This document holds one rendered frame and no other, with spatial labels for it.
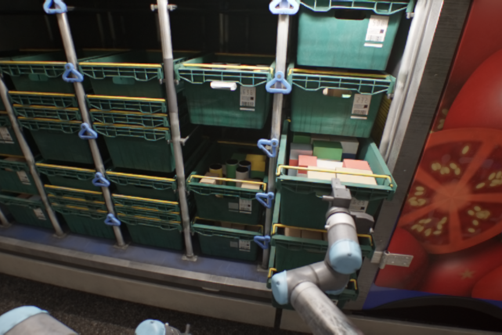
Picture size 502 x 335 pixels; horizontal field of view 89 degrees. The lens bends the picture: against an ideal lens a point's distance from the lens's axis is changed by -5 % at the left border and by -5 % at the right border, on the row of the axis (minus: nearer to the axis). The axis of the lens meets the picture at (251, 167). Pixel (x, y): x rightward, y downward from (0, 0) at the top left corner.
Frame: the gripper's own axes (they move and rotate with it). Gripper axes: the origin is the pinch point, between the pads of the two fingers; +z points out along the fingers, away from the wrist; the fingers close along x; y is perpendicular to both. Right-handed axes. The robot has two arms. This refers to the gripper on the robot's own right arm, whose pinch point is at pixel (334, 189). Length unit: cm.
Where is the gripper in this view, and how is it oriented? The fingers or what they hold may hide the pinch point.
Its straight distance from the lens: 94.4
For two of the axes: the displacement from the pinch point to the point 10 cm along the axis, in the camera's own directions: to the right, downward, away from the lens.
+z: 1.6, -5.1, 8.5
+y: -9.9, -1.0, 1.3
